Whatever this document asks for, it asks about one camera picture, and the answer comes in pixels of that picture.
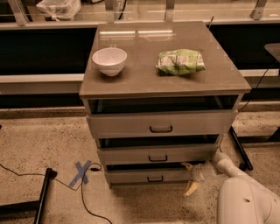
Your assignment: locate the green chip bag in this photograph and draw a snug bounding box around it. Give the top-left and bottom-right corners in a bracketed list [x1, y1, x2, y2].
[156, 49, 206, 76]

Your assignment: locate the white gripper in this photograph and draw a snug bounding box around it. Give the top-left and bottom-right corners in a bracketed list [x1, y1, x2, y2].
[181, 161, 219, 196]

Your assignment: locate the white bowl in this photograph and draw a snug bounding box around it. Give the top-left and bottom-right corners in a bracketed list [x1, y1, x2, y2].
[92, 47, 127, 76]

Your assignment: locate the grey top drawer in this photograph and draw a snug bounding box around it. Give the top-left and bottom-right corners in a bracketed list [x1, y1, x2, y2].
[87, 110, 237, 139]

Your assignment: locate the clear plastic bag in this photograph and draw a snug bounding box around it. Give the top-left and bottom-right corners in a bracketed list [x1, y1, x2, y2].
[36, 0, 81, 21]

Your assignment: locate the black floor cable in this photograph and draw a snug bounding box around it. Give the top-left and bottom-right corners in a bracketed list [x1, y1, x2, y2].
[0, 162, 113, 224]

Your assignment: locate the grey bottom drawer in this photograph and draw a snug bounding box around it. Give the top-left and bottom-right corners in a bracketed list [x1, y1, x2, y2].
[105, 167, 191, 185]

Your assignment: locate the grey middle drawer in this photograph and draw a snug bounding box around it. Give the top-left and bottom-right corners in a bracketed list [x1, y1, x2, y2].
[97, 143, 218, 165]

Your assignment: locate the black right cable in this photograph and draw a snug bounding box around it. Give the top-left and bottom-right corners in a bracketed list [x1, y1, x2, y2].
[218, 59, 280, 152]

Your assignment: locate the grey window railing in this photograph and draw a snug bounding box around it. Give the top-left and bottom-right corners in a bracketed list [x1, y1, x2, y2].
[0, 0, 280, 95]

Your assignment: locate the grey drawer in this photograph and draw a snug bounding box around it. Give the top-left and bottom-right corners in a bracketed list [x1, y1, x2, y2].
[87, 110, 237, 139]
[105, 167, 191, 185]
[97, 143, 218, 165]

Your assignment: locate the blue tape cross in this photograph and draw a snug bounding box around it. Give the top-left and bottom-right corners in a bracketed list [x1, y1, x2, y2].
[69, 160, 91, 187]

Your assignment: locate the black stand leg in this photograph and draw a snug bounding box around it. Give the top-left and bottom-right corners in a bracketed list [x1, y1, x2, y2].
[229, 127, 253, 171]
[0, 168, 57, 224]

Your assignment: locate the black left stand leg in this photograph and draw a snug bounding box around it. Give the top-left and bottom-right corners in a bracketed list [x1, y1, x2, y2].
[0, 168, 57, 224]

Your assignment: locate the grey drawer cabinet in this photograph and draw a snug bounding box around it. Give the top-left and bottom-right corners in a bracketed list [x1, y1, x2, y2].
[80, 22, 250, 174]

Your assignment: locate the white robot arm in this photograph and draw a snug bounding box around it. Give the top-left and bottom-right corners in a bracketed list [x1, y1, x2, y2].
[181, 152, 280, 224]

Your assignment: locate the black right stand leg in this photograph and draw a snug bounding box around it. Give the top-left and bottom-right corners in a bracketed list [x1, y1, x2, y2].
[229, 127, 253, 171]

